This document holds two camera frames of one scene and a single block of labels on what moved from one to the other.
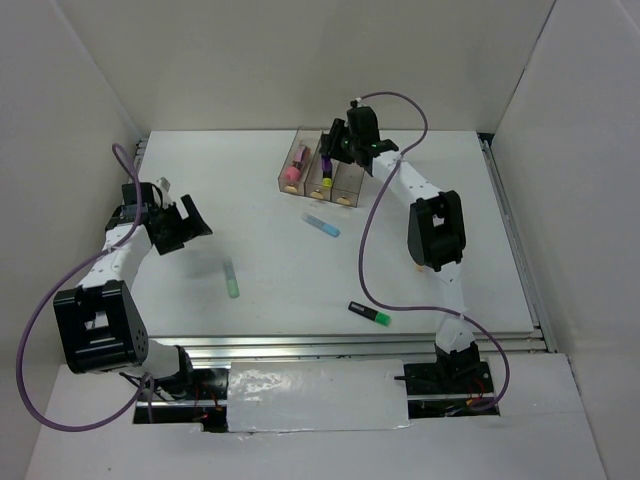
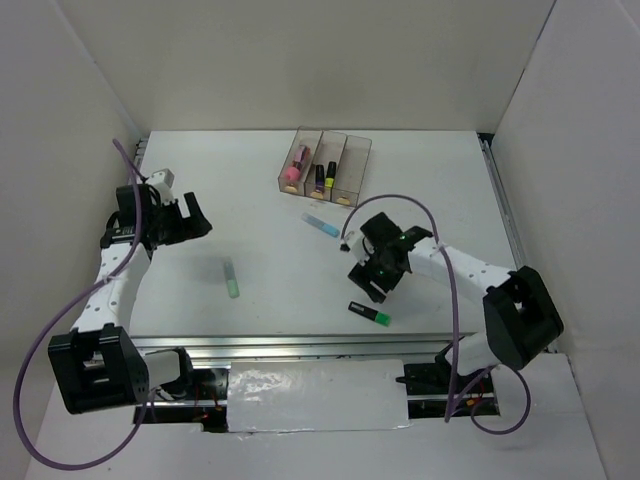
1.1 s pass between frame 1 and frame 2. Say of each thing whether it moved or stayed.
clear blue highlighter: stayed
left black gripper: stayed
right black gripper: moved
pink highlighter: stayed
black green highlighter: stayed
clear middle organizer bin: stayed
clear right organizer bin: stayed
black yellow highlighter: moved
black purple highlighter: moved
